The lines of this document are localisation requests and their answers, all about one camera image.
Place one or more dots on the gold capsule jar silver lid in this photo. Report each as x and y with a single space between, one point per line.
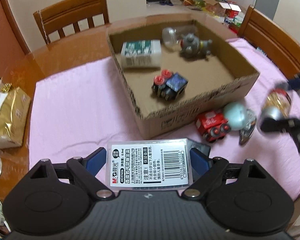
276 102

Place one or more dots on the wooden chair with grooved back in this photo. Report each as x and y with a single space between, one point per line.
272 37

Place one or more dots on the wooden chair with slatted back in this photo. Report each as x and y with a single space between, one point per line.
69 12

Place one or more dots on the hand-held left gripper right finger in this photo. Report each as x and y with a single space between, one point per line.
200 162

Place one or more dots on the teal egg-shaped toy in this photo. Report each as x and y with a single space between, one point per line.
236 116

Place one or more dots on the pink cloth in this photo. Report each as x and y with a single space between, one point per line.
77 110

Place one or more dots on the dark slippers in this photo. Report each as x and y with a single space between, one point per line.
166 2

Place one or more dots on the cardboard box on floor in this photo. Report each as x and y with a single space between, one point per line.
222 7

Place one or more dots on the black labelled cartridge case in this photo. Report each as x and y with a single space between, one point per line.
147 165

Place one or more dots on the grey elephant toy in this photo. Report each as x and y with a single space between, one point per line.
193 46

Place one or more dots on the cardboard box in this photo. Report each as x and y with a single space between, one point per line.
202 105
222 7

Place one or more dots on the gold tissue pack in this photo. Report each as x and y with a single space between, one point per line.
9 117

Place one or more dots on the black cube toy red buttons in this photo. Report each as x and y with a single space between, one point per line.
172 85

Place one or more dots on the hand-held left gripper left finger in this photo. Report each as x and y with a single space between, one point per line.
96 161

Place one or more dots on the red toy train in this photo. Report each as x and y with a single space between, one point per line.
211 125

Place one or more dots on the brown wooden door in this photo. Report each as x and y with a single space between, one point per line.
4 30

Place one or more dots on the white bottle with green label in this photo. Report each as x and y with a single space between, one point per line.
141 53

